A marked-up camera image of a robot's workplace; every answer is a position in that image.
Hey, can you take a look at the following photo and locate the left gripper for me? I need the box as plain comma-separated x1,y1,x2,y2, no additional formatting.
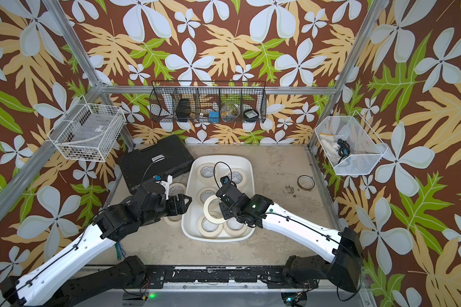
140,192,193,227

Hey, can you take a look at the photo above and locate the white plastic storage tray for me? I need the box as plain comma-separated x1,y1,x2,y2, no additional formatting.
181,155,255,243

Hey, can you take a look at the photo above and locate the masking tape roll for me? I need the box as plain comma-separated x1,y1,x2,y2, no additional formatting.
229,170,247,187
204,194,226,225
223,218,247,238
197,216,224,239
197,163,215,184
197,187,216,207
163,216,182,228
169,183,186,196

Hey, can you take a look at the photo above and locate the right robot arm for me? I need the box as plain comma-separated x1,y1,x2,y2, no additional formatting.
216,176,364,293

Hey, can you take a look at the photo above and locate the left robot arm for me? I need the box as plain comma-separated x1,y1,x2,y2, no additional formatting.
1,176,192,306

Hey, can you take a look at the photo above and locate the blue box in basket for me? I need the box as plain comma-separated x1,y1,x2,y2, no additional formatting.
208,111,220,124

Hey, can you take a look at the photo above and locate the black box in basket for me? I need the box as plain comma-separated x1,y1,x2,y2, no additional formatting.
175,98,192,122

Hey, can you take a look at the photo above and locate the black plastic tool case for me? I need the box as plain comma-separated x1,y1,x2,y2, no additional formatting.
119,135,194,194

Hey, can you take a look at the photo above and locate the black square item in basket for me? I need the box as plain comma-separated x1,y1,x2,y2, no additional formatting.
243,109,259,122

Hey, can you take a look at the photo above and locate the clear round container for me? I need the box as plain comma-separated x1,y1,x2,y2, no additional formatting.
220,102,241,122

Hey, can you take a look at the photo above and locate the white mesh basket right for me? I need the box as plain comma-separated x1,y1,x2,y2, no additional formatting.
315,111,389,177

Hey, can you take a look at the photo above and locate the thin tape ring on table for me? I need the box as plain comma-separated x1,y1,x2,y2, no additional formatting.
297,174,316,192

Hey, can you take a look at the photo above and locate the white wire basket left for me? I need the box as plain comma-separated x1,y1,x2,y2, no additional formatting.
48,102,126,162

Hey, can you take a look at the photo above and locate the black wire basket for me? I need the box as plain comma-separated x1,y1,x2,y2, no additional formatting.
148,80,267,124

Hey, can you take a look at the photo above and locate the black cable in mesh basket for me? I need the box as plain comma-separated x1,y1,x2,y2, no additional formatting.
336,139,352,164

